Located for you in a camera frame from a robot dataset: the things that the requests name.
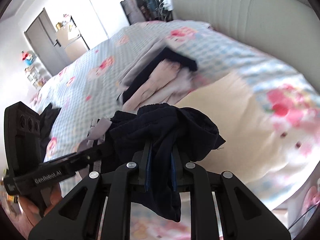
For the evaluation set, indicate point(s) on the silver fridge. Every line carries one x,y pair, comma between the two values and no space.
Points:
72,42

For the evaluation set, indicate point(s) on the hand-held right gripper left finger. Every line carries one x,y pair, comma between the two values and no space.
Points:
140,175

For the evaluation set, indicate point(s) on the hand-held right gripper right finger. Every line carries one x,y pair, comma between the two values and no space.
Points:
173,172

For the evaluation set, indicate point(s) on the white printed folded pajama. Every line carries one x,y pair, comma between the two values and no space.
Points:
160,80

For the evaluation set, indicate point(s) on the red and blue wall plush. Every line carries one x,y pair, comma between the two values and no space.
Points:
28,57

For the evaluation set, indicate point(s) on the white wardrobe door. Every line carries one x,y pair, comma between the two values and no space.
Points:
105,7

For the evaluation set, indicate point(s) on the white shelf rack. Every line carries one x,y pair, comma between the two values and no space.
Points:
35,76

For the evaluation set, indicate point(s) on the navy striped pants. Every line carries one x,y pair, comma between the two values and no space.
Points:
165,130

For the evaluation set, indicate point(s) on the cream folded cloth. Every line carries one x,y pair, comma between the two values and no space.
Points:
237,120

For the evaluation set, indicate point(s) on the grey padded headboard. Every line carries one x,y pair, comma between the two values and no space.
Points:
250,17

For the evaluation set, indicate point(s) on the grey door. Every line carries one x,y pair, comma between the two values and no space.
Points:
42,42

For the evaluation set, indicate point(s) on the checked cartoon printed blanket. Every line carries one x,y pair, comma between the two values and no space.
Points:
100,75

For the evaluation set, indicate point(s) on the person's left hand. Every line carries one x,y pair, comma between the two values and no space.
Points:
30,210

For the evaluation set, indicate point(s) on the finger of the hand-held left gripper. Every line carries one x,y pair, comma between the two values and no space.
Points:
90,157

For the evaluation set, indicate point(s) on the white power strip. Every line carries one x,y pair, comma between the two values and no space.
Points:
168,3

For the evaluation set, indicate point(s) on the black clothes pile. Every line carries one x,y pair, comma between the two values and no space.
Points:
50,125

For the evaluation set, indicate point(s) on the open closet with clothes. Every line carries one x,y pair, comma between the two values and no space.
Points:
140,2

